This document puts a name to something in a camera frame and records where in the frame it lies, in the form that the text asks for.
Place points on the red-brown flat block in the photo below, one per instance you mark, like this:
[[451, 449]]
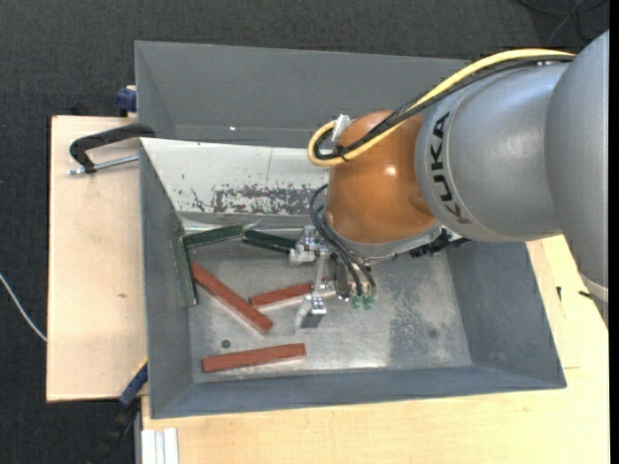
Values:
[[232, 298], [280, 295], [254, 357]]

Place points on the grey metal bin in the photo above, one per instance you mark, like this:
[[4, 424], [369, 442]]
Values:
[[416, 327]]

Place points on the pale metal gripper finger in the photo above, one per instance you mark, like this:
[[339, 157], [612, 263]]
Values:
[[303, 249], [313, 313]]

